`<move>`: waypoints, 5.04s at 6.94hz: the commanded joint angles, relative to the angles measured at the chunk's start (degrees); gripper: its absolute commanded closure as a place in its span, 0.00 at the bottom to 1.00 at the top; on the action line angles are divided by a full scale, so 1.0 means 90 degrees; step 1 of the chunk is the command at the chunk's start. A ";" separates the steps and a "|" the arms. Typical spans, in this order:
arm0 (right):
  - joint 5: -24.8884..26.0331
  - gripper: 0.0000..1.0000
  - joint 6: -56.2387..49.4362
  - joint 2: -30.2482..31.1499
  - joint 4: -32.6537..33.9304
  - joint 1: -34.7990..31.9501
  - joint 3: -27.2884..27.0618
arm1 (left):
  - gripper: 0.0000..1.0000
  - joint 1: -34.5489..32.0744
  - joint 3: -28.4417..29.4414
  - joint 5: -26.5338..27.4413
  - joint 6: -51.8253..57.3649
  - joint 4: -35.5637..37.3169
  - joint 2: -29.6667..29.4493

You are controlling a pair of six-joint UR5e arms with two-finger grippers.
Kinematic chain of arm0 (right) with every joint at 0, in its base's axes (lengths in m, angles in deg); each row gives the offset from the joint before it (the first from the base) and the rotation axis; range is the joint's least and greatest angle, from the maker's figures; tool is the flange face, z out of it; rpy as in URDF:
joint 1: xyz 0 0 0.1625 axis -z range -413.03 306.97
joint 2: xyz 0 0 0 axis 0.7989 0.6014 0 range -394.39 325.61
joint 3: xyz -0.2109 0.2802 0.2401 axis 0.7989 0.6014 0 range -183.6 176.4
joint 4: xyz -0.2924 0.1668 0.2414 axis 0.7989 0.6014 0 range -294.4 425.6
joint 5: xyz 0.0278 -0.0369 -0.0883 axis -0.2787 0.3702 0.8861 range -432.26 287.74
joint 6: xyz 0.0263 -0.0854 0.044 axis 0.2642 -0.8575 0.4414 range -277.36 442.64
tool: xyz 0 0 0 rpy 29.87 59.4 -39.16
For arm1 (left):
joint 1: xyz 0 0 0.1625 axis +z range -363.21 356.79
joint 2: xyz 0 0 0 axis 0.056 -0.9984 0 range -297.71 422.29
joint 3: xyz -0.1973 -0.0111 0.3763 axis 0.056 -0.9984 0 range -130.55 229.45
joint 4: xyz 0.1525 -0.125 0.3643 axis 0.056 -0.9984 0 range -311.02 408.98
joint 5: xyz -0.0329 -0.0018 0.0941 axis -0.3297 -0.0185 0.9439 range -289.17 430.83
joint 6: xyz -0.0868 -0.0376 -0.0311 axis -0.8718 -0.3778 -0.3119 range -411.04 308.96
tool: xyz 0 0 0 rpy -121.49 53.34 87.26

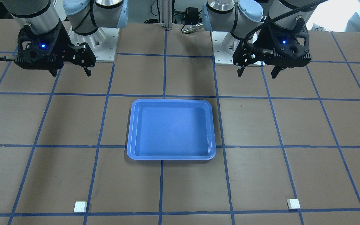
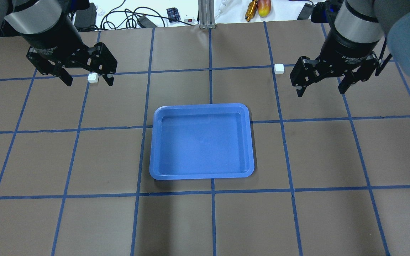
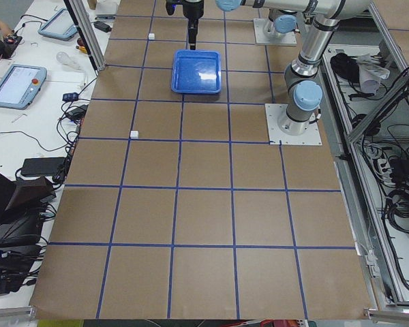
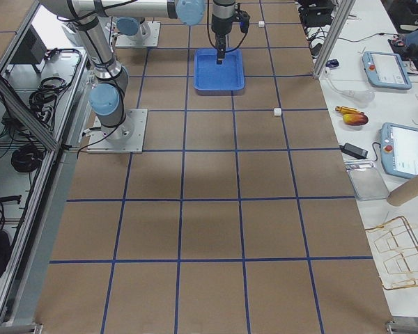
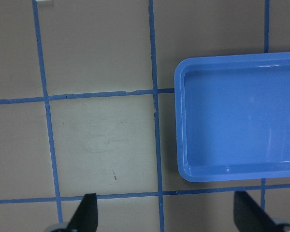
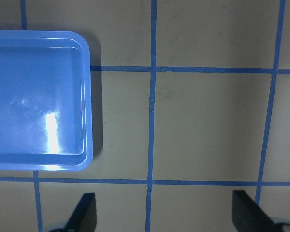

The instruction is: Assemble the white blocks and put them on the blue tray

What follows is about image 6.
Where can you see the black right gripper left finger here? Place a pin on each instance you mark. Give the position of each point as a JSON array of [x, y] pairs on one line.
[[84, 216]]

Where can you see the blue plastic tray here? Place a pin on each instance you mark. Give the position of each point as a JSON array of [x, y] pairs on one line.
[[45, 101]]

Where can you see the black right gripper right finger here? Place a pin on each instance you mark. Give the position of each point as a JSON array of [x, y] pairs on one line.
[[247, 216]]

